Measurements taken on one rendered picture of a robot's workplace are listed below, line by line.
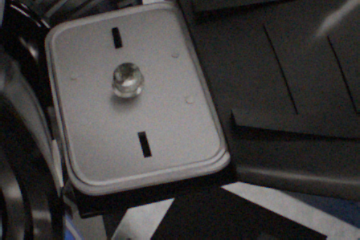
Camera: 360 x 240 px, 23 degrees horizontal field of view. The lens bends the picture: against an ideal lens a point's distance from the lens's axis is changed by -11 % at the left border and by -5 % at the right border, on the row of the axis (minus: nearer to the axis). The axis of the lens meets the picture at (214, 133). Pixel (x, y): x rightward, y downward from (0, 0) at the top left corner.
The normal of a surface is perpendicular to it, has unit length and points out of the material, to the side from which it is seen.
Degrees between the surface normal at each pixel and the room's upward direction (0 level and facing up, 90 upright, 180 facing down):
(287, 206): 50
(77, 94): 8
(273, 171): 10
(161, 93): 8
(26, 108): 69
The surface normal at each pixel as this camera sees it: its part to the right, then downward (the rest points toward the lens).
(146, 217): 0.19, 0.35
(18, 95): 0.73, -0.68
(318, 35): 0.06, -0.50
